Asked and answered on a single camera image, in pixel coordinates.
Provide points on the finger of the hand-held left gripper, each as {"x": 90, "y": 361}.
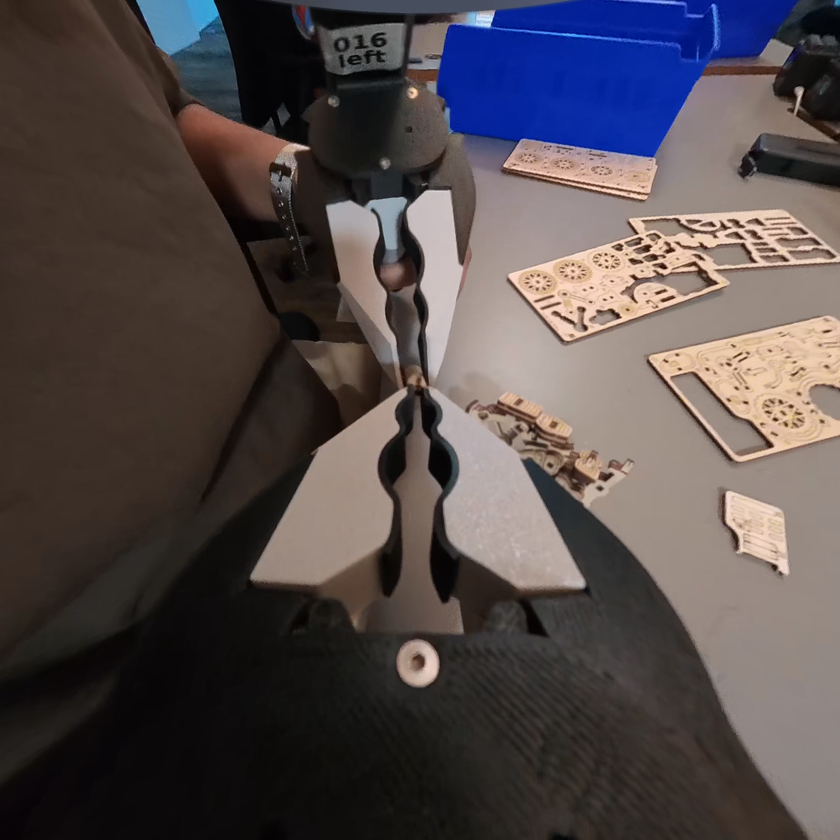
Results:
{"x": 351, "y": 249}
{"x": 438, "y": 262}

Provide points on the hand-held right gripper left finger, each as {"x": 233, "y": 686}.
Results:
{"x": 328, "y": 525}

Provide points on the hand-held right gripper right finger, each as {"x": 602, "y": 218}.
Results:
{"x": 505, "y": 525}

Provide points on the small wooden peg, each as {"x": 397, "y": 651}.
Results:
{"x": 414, "y": 379}

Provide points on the person's left forearm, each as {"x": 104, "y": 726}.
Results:
{"x": 229, "y": 157}

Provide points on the grey desk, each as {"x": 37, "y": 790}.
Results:
{"x": 656, "y": 604}

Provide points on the grey wristwatch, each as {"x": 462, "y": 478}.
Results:
{"x": 286, "y": 197}

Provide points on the partly built wooden model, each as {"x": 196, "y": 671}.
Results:
{"x": 551, "y": 439}

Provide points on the black office chair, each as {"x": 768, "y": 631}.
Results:
{"x": 262, "y": 59}

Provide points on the wooden puzzle sheet with gears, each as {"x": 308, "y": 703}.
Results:
{"x": 590, "y": 289}

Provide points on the stacked wooden puzzle sheets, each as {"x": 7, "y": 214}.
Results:
{"x": 584, "y": 167}

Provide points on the blue plastic bin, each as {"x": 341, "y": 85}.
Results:
{"x": 564, "y": 92}
{"x": 754, "y": 23}

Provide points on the wooden puzzle sheet with slot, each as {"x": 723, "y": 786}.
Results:
{"x": 695, "y": 387}

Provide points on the small slotted wooden piece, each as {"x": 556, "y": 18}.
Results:
{"x": 754, "y": 531}

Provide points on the person in brown shirt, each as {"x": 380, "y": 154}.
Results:
{"x": 98, "y": 295}

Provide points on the emptied wooden puzzle sheet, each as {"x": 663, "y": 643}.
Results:
{"x": 807, "y": 253}

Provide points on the black oblong case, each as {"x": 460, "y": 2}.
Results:
{"x": 794, "y": 156}

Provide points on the black device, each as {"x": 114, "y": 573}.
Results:
{"x": 820, "y": 79}

